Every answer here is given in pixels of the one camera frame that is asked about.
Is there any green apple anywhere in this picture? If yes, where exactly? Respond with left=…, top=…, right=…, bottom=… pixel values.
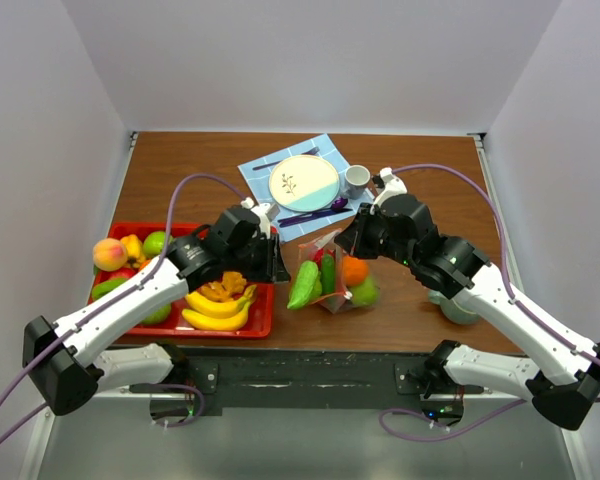
left=142, top=230, right=173, bottom=259

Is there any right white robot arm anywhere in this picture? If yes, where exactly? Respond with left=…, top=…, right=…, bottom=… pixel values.
left=335, top=194, right=600, bottom=431

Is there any green cucumber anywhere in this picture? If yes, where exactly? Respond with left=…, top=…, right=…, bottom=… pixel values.
left=287, top=260, right=322, bottom=310

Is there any green chili pepper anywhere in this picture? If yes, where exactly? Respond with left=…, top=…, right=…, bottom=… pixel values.
left=321, top=253, right=336, bottom=295

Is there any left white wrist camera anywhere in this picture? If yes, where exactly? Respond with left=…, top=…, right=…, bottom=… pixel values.
left=240, top=197, right=280, bottom=238

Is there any purple spoon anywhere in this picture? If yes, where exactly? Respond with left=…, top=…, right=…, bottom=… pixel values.
left=277, top=196, right=350, bottom=224

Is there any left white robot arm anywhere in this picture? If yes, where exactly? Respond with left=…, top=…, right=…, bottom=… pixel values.
left=23, top=203, right=290, bottom=416

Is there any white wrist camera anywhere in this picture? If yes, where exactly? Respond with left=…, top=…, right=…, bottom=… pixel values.
left=372, top=167, right=408, bottom=206
left=240, top=197, right=280, bottom=238

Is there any yellow banana bunch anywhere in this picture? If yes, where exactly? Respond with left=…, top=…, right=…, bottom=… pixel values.
left=181, top=285, right=258, bottom=332

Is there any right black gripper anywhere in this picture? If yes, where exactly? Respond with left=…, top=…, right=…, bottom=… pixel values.
left=334, top=202, right=415, bottom=267

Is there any orange fruit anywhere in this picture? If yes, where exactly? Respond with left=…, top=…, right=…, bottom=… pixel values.
left=342, top=255, right=369, bottom=287
left=137, top=259, right=151, bottom=271

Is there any peach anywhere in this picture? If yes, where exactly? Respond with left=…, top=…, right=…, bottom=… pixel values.
left=92, top=238, right=128, bottom=272

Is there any clear orange zip top bag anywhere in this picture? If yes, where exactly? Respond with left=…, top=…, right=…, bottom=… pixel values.
left=297, top=229, right=380, bottom=314

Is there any purple knife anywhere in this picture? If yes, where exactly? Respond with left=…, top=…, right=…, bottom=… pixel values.
left=278, top=208, right=352, bottom=228

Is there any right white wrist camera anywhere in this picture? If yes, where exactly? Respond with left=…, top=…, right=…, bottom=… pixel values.
left=372, top=167, right=408, bottom=206

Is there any green lime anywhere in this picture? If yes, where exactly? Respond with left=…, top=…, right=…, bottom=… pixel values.
left=348, top=276, right=378, bottom=308

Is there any small yellow pepper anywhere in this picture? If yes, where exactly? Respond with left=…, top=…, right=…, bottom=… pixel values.
left=120, top=234, right=146, bottom=269

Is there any blue checked cloth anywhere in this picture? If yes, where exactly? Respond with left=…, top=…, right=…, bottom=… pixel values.
left=238, top=134, right=374, bottom=243

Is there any cream and blue plate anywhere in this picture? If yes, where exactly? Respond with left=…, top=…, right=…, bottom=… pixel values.
left=268, top=155, right=340, bottom=213

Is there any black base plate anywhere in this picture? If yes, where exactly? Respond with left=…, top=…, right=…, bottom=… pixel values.
left=129, top=344, right=486, bottom=419

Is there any orange ginger root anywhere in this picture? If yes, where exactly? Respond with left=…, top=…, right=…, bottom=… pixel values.
left=198, top=272, right=247, bottom=303

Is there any red plastic tray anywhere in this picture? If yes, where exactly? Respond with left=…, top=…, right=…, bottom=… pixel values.
left=108, top=222, right=274, bottom=341

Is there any grey ceramic mug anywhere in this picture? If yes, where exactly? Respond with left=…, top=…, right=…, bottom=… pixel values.
left=343, top=165, right=371, bottom=199

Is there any large green guava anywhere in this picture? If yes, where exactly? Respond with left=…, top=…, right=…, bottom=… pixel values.
left=139, top=303, right=172, bottom=326

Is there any red pomegranate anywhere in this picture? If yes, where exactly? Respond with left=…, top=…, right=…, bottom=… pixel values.
left=312, top=248, right=324, bottom=266

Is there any purple fork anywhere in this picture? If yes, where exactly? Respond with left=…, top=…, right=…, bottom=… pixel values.
left=252, top=146, right=320, bottom=171

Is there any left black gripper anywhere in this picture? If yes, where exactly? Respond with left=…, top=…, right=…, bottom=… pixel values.
left=225, top=232, right=291, bottom=284

